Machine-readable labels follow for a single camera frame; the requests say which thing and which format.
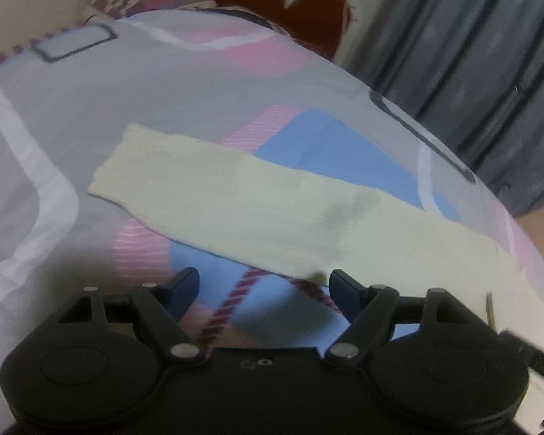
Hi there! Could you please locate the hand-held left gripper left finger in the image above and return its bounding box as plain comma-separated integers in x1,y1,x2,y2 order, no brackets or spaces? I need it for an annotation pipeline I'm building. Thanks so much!
57,267,206,364

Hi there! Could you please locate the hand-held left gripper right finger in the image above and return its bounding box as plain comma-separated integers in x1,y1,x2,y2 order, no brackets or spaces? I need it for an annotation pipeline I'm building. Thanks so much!
324,269,482,366

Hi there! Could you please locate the patterned grey pink blue bedsheet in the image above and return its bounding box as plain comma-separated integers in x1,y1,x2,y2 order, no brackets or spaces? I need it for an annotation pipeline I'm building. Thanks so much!
0,7,544,435

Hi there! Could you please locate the cream small cloth garment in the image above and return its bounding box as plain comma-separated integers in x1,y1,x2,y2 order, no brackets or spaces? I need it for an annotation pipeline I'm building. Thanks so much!
87,123,544,340

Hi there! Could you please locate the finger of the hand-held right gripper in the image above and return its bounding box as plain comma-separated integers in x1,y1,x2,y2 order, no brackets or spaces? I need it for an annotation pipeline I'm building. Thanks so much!
498,330,544,389

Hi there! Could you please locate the white blanket with red hearts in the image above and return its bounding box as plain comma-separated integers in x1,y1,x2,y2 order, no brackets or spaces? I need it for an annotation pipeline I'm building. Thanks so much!
131,0,361,61

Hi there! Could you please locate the grey curtain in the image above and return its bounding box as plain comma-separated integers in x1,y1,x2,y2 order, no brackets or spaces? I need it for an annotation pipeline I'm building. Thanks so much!
345,0,544,216

